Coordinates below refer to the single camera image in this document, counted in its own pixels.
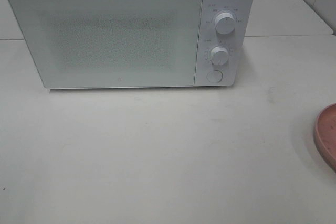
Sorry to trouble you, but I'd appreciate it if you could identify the round white door-release button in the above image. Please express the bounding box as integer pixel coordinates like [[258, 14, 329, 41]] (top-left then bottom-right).
[[207, 70, 223, 83]]

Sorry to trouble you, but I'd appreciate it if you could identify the pink round plate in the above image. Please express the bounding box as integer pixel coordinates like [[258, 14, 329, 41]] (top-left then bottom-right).
[[314, 104, 335, 172]]

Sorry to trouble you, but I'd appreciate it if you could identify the white microwave door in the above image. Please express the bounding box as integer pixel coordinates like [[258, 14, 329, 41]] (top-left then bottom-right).
[[9, 0, 201, 89]]

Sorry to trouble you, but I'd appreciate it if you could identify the lower white microwave knob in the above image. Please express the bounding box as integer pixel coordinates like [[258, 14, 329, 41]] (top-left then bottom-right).
[[209, 46, 229, 66]]

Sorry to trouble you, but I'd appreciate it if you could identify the white microwave knob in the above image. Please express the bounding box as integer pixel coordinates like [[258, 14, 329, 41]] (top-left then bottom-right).
[[209, 46, 229, 66], [214, 12, 236, 35]]

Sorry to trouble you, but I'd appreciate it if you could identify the upper white microwave knob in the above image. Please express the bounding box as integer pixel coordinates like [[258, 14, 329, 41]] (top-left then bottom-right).
[[214, 12, 236, 35]]

